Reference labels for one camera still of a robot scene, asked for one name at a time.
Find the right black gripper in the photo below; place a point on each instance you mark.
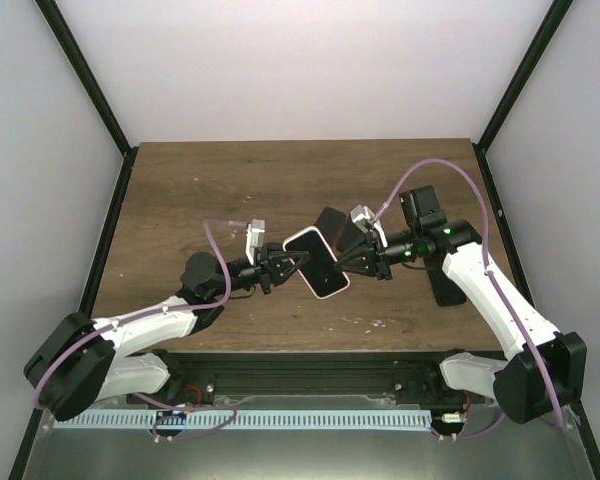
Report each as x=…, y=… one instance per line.
x=380, y=262

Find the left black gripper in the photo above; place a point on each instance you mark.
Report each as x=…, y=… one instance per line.
x=272, y=269

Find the beige cased phone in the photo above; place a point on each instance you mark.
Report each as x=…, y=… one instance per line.
x=319, y=272

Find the black cased phone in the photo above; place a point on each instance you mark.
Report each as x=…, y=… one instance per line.
x=349, y=237
x=330, y=224

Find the black cased phone front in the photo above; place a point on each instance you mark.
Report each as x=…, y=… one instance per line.
x=349, y=237

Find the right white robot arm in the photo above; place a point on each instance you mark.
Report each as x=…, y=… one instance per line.
x=542, y=369

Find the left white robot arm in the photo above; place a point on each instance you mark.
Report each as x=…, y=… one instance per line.
x=85, y=360

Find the metal front panel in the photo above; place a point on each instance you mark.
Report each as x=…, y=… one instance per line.
x=488, y=447

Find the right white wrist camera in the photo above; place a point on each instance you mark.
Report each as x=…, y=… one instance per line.
x=364, y=219

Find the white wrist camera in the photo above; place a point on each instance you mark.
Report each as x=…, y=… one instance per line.
x=255, y=234
x=364, y=219

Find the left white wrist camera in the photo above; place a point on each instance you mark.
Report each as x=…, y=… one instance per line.
x=255, y=234

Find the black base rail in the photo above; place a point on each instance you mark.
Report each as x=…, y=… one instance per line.
x=407, y=377

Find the light blue slotted cable duct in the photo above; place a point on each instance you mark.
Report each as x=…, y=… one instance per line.
x=118, y=419

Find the right black frame post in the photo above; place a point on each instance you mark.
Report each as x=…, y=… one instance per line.
x=541, y=40

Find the black frame post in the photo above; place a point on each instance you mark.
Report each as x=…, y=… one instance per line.
x=65, y=38
x=541, y=40

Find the left black frame post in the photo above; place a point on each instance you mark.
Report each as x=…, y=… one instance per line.
x=65, y=38

